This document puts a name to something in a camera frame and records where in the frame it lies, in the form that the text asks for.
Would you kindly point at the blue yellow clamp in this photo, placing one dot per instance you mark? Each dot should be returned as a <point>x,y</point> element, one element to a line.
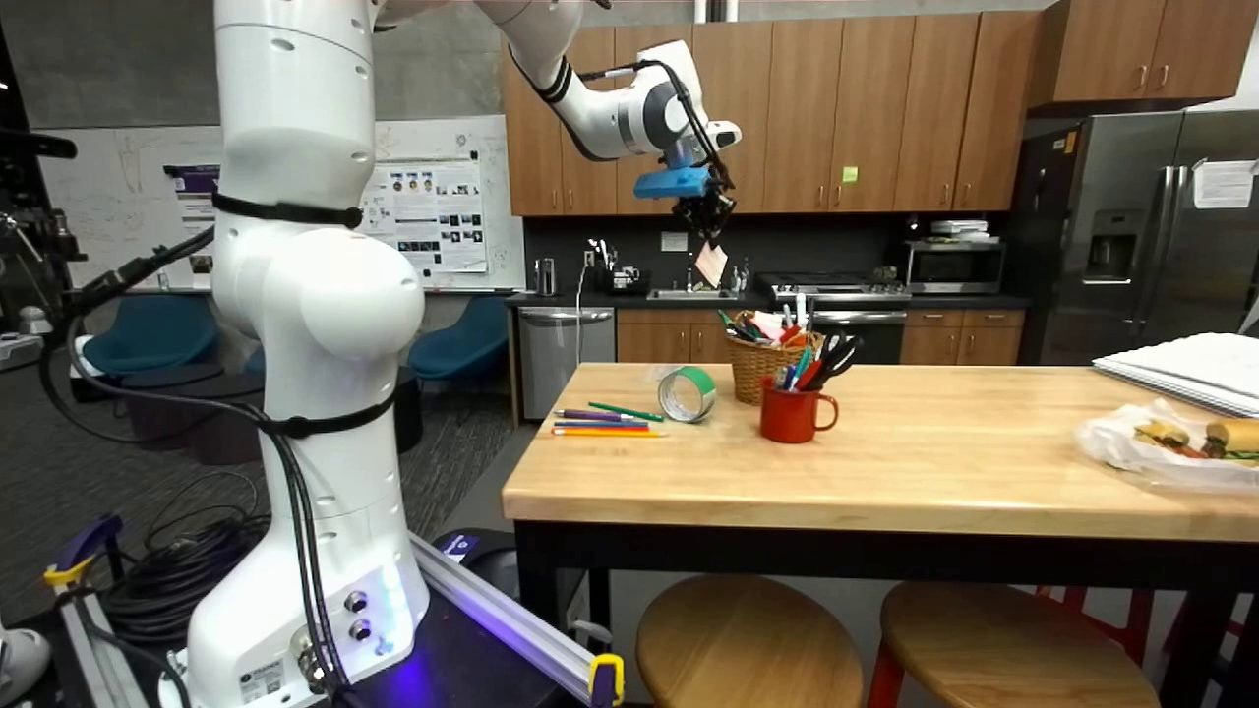
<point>78,557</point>

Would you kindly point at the wooden corner upper cabinet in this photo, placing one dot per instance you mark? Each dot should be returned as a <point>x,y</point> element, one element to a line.
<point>1152,48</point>

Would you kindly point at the orange pencil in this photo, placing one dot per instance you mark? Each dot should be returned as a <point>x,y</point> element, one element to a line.
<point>603,431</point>

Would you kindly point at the white paper on refrigerator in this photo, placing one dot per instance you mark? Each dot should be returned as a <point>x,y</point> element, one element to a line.
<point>1226,183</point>

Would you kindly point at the black scissors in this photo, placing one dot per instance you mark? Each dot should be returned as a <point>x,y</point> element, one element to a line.
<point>836,357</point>

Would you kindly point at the black oven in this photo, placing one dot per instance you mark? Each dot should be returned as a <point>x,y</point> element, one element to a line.
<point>857,320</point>

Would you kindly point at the blue pen in mug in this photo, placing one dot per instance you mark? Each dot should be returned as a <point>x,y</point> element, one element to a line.
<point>790,371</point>

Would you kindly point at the white paper stack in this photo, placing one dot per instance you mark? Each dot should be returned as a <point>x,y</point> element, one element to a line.
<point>1187,367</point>

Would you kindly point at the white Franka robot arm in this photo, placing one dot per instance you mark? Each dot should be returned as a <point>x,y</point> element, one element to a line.
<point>316,316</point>

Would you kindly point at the green silver tape roll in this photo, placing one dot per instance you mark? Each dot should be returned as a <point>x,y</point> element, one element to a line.
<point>686,391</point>

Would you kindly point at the black tripod camera stand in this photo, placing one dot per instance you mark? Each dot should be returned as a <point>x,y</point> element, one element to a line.
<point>27,223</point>

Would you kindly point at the purple pencil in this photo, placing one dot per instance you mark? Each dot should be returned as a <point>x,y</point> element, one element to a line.
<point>603,417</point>

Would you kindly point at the kitchen faucet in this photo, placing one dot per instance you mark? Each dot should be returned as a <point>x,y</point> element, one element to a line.
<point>592,261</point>

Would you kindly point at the steel microwave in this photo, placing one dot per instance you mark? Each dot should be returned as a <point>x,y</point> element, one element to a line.
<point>953,266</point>

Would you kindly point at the aluminium rail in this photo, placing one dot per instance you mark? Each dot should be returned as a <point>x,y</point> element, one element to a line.
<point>514,615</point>

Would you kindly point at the plates on microwave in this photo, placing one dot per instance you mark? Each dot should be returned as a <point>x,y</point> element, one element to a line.
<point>964,228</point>

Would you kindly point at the wooden lower cabinet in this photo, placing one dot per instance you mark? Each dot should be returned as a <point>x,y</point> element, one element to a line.
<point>964,337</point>
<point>668,337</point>

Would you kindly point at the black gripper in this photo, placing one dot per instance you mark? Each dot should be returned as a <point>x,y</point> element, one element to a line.
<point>704,206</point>

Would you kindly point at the round wooden stool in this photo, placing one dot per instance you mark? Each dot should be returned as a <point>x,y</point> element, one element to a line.
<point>1007,655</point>
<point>748,650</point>

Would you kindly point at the wooden table with black frame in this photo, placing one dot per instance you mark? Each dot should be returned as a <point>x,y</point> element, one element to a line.
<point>919,457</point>

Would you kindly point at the printed poster sheet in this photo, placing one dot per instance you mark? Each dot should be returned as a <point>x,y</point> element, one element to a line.
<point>431,216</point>

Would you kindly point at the whiteboard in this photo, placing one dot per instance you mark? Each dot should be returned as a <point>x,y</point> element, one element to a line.
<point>446,143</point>

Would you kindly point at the wooden upper cabinets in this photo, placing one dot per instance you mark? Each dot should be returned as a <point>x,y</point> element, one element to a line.
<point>890,119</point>

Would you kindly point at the green sticky note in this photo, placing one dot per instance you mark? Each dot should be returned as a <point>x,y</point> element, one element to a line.
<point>852,176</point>

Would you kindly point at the white marker in basket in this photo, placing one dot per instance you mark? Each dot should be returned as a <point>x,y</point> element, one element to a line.
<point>800,307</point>

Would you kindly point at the blue lounge chair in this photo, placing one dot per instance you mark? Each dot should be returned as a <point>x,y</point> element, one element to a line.
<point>149,337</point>
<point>461,342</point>

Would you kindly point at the plastic bag with food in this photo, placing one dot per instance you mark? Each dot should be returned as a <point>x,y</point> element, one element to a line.
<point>1166,450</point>

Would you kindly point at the small wicker basket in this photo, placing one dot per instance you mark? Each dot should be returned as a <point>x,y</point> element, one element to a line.
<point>769,371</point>

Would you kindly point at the green marker in basket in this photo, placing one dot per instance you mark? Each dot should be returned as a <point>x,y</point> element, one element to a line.
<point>742,328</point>

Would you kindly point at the red mug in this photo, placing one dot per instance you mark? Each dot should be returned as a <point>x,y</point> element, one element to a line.
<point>790,416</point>

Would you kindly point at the stainless steel refrigerator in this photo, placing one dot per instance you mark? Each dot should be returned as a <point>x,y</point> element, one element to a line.
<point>1127,239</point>

